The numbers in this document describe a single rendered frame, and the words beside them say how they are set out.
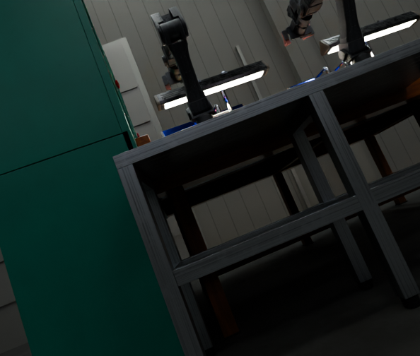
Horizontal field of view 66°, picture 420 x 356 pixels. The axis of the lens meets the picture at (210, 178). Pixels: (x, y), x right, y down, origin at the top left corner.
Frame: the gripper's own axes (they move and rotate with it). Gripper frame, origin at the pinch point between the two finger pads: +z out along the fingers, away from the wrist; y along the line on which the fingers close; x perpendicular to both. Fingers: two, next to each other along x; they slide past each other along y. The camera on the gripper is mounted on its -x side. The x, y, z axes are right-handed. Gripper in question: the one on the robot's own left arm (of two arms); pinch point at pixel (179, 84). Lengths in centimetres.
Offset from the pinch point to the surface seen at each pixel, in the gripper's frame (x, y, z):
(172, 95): 0.4, 5.1, 7.9
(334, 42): 1, -89, 17
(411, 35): -60, -308, 221
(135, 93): -114, 35, 216
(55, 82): -4, 46, -30
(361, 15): -107, -263, 221
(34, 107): 3, 56, -30
